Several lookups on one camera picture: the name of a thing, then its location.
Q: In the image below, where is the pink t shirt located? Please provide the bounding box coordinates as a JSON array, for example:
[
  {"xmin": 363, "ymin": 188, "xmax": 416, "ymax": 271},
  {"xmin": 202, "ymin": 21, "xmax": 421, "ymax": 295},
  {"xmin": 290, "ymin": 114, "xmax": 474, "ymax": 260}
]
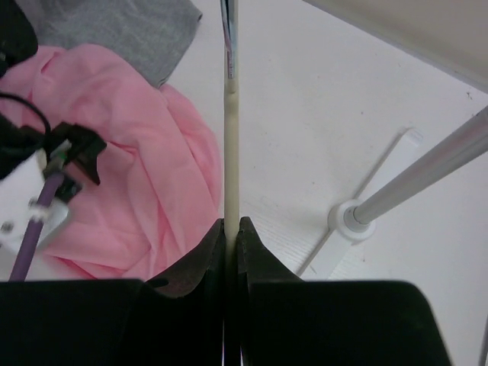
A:
[{"xmin": 21, "ymin": 44, "xmax": 222, "ymax": 280}]

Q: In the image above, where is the grey shirt on table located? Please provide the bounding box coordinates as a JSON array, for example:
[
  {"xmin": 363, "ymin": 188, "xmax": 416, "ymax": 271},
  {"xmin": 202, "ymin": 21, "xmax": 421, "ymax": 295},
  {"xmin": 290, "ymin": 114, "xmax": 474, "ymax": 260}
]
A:
[{"xmin": 18, "ymin": 0, "xmax": 202, "ymax": 87}]

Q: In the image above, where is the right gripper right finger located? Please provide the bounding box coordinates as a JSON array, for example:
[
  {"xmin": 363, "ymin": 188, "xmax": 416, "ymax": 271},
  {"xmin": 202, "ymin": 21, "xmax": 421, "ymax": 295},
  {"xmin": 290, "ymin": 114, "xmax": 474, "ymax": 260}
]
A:
[{"xmin": 237, "ymin": 217, "xmax": 302, "ymax": 365}]

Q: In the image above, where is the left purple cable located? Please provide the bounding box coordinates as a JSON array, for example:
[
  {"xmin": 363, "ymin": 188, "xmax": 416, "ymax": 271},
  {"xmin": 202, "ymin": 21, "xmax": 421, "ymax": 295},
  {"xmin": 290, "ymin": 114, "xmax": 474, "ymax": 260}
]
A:
[{"xmin": 7, "ymin": 167, "xmax": 62, "ymax": 282}]

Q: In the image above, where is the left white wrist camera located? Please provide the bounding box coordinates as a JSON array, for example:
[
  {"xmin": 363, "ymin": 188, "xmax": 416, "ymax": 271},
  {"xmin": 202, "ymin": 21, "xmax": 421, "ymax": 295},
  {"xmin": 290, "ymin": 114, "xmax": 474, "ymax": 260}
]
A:
[{"xmin": 1, "ymin": 149, "xmax": 70, "ymax": 255}]

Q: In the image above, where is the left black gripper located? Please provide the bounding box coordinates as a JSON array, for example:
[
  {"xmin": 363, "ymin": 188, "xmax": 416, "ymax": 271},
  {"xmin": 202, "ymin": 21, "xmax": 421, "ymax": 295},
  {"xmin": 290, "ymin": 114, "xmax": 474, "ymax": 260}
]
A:
[{"xmin": 1, "ymin": 1, "xmax": 108, "ymax": 185}]

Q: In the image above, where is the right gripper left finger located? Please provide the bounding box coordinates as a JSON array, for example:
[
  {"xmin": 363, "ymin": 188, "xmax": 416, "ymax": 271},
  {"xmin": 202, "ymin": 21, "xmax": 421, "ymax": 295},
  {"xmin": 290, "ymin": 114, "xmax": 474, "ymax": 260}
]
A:
[{"xmin": 146, "ymin": 219, "xmax": 225, "ymax": 365}]

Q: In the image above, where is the white metal clothes rack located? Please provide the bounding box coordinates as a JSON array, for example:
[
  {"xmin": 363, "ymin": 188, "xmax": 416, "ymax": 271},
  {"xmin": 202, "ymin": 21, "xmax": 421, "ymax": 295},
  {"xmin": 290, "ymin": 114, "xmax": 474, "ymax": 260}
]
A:
[{"xmin": 297, "ymin": 109, "xmax": 487, "ymax": 280}]

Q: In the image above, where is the cream hanger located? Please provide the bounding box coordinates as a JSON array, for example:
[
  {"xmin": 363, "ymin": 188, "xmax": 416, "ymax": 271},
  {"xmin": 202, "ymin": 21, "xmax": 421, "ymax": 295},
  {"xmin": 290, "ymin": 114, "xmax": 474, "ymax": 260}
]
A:
[{"xmin": 220, "ymin": 1, "xmax": 240, "ymax": 365}]

